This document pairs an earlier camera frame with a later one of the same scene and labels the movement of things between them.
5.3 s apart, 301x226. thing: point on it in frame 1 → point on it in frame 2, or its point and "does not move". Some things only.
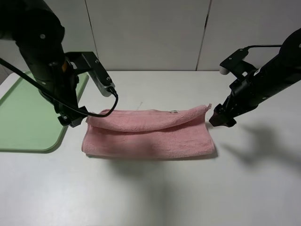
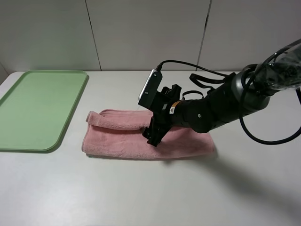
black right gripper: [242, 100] → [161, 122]
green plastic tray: [28, 121] does not move
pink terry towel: [177, 133] does not move
